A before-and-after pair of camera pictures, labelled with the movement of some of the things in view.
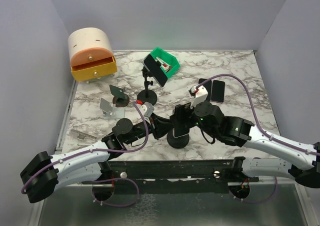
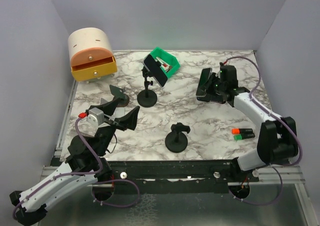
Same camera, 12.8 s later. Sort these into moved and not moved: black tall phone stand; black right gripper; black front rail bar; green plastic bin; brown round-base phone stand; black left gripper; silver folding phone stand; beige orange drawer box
Moved: black right gripper; black left gripper
Not moved: green plastic bin; beige orange drawer box; black tall phone stand; black front rail bar; brown round-base phone stand; silver folding phone stand
